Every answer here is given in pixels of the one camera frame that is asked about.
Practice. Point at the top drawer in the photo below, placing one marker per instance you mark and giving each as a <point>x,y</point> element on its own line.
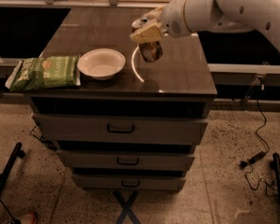
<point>137,130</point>

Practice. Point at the black stand leg left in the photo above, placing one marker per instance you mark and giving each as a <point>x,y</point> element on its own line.
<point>17,152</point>

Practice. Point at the black wire basket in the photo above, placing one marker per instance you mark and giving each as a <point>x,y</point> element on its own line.
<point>36,133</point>

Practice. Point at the red white shoe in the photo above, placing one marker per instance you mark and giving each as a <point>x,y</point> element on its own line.
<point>29,218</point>

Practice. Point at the orange soda can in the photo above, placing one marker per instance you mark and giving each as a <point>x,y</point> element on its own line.
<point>150,52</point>

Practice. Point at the white bowl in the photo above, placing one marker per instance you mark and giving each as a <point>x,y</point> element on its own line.
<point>101,64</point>

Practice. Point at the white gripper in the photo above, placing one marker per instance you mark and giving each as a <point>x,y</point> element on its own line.
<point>172,19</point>

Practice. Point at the bottom drawer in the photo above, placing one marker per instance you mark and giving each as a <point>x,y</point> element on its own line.
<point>129,182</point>

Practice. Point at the green chip bag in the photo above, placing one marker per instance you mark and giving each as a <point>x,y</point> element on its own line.
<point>44,73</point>

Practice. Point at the drawer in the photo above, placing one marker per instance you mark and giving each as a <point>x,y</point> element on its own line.
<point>137,130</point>
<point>129,182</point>
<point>125,160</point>

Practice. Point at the middle drawer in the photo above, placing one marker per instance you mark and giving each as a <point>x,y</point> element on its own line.
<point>125,160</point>

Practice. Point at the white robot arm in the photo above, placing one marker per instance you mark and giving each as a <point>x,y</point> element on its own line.
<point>233,16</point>

